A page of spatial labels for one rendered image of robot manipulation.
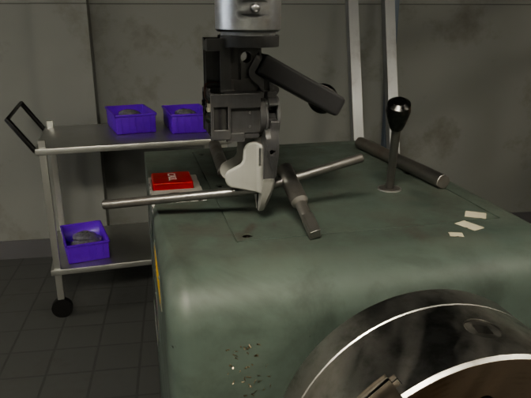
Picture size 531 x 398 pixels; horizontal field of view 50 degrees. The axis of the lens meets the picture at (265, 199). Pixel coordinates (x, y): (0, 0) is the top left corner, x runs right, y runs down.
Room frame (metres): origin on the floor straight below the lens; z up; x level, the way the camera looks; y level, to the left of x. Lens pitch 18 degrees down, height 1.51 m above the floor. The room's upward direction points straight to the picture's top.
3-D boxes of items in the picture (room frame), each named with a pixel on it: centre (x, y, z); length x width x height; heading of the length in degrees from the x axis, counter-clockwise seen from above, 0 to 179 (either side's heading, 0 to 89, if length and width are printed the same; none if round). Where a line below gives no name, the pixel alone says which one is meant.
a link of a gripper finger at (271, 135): (0.66, 0.00, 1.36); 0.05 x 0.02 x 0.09; 13
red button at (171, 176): (0.83, 0.14, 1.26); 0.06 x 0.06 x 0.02; 13
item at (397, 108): (0.73, -0.17, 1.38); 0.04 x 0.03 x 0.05; 13
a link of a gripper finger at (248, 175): (0.66, 0.02, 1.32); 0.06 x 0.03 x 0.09; 103
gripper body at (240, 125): (0.67, 0.03, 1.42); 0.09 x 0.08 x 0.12; 103
